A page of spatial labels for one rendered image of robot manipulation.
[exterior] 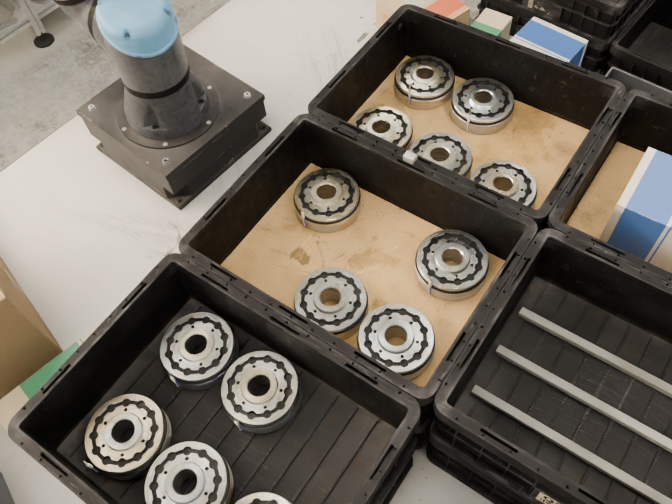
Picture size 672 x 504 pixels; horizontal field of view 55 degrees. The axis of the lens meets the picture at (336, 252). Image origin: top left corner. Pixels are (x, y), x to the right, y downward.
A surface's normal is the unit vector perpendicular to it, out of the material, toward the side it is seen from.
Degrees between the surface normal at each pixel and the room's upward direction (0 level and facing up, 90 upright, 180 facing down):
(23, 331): 90
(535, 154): 0
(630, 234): 90
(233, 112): 2
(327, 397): 0
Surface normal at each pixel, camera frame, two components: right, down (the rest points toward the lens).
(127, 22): 0.06, -0.44
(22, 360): 0.65, 0.62
